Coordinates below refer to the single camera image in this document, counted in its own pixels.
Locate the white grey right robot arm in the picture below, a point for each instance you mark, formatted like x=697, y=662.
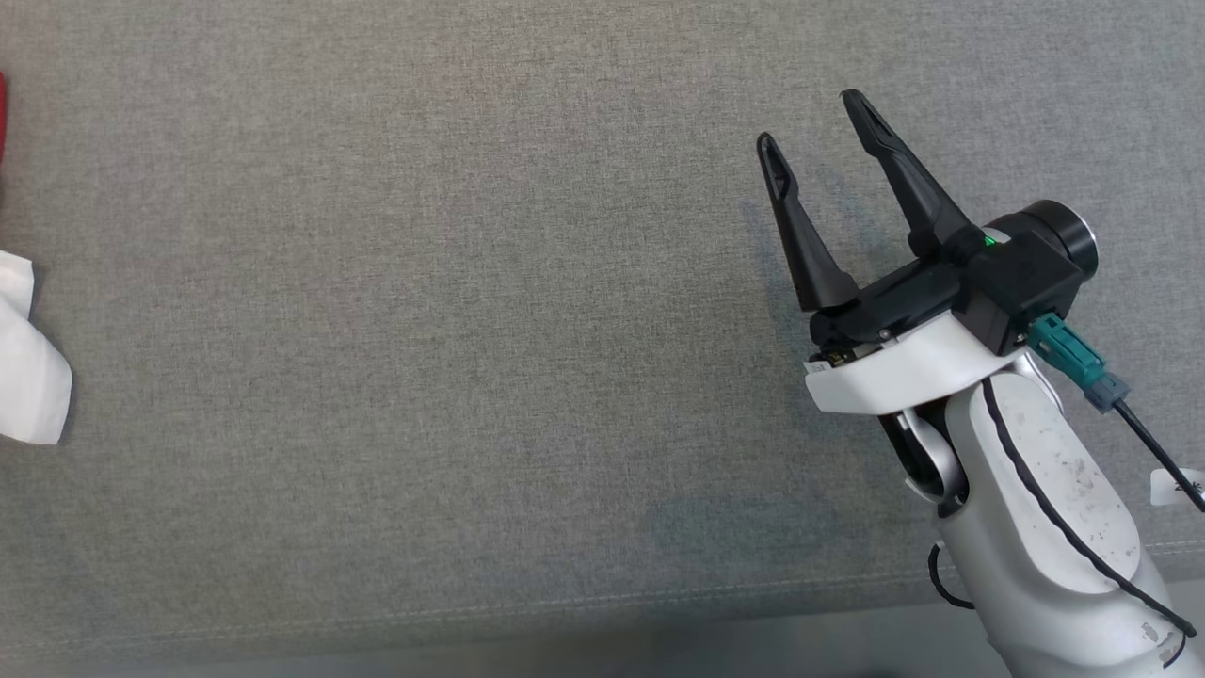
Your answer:
x=1054, y=490

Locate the grey fabric sofa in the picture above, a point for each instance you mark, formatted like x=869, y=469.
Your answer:
x=471, y=330

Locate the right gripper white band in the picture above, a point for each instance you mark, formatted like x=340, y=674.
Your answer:
x=904, y=377

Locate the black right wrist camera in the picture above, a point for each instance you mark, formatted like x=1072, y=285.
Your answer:
x=1021, y=273

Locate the red Bulls 23 jersey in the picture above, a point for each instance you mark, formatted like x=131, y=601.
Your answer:
x=33, y=377

